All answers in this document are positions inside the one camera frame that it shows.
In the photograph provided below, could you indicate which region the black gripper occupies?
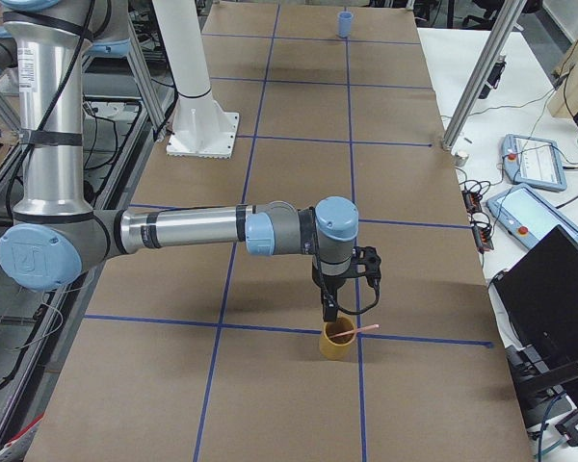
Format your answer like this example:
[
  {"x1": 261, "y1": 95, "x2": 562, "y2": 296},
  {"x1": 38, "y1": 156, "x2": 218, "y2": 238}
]
[{"x1": 311, "y1": 263, "x2": 358, "y2": 322}]

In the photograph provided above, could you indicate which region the pink chopstick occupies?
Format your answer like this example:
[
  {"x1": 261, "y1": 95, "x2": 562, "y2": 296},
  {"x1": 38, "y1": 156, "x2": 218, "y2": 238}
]
[{"x1": 328, "y1": 323, "x2": 380, "y2": 339}]

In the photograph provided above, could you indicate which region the yellow cup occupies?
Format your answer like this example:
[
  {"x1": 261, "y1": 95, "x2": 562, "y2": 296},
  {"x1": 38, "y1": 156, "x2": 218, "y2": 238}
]
[{"x1": 319, "y1": 317, "x2": 356, "y2": 360}]

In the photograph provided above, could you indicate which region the blue cup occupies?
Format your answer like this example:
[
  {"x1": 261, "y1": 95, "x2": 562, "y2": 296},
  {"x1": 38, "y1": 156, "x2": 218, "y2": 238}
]
[{"x1": 337, "y1": 11, "x2": 354, "y2": 39}]

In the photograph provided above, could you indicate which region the black power strip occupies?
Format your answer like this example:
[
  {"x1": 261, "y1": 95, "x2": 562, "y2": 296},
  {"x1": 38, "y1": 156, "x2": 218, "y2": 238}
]
[{"x1": 461, "y1": 189, "x2": 494, "y2": 254}]

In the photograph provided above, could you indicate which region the small metal cylinder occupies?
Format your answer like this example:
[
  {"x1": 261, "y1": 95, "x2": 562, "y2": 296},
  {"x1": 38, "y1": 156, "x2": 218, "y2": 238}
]
[{"x1": 454, "y1": 150, "x2": 469, "y2": 167}]

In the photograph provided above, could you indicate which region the near teach pendant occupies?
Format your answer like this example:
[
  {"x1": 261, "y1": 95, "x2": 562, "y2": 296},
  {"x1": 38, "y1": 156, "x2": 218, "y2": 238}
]
[{"x1": 486, "y1": 184, "x2": 578, "y2": 249}]

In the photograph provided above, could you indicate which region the teach pendant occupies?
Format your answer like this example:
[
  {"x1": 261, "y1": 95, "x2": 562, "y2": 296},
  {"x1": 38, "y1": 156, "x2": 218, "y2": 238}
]
[
  {"x1": 501, "y1": 134, "x2": 567, "y2": 192},
  {"x1": 486, "y1": 184, "x2": 578, "y2": 249}
]

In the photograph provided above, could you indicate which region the black laptop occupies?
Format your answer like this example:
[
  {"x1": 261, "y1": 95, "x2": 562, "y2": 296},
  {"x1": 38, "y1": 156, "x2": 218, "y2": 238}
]
[{"x1": 494, "y1": 225, "x2": 578, "y2": 362}]

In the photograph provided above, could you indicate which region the far teach pendant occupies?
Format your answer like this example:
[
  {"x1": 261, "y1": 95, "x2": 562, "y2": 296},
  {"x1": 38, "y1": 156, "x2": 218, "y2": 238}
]
[{"x1": 501, "y1": 134, "x2": 567, "y2": 192}]

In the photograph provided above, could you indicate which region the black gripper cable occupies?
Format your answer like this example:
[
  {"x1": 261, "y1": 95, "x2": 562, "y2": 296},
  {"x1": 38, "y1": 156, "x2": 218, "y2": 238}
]
[{"x1": 334, "y1": 278, "x2": 381, "y2": 317}]

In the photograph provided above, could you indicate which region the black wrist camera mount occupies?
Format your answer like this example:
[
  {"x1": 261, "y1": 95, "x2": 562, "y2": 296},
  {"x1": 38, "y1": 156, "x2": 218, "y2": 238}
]
[{"x1": 355, "y1": 246, "x2": 381, "y2": 288}]

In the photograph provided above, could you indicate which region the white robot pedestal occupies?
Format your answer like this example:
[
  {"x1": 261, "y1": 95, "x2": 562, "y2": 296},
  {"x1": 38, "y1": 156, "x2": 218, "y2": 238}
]
[{"x1": 153, "y1": 0, "x2": 240, "y2": 159}]

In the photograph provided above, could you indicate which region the aluminium frame post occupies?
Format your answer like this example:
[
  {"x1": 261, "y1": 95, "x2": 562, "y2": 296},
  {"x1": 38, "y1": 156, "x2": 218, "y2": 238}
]
[{"x1": 441, "y1": 0, "x2": 527, "y2": 151}]

